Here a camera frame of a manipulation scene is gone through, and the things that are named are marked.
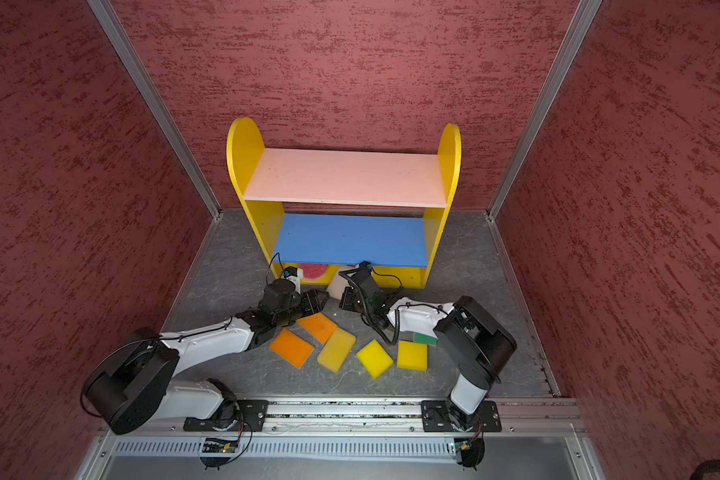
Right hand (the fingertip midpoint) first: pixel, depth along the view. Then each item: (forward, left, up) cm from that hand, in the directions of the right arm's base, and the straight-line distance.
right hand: (340, 301), depth 90 cm
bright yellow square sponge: (-16, -21, -4) cm, 26 cm away
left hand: (-1, +5, +1) cm, 5 cm away
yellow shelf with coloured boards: (+48, +3, -7) cm, 49 cm away
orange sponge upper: (-6, +6, -3) cm, 9 cm away
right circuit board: (-37, -32, -6) cm, 50 cm away
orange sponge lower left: (-12, +14, -4) cm, 19 cm away
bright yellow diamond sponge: (-16, -10, -5) cm, 19 cm away
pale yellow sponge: (-13, +1, -5) cm, 14 cm away
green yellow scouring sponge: (-11, -25, -5) cm, 28 cm away
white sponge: (+7, +1, -1) cm, 7 cm away
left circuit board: (-35, +30, -8) cm, 47 cm away
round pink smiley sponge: (+12, +10, -1) cm, 15 cm away
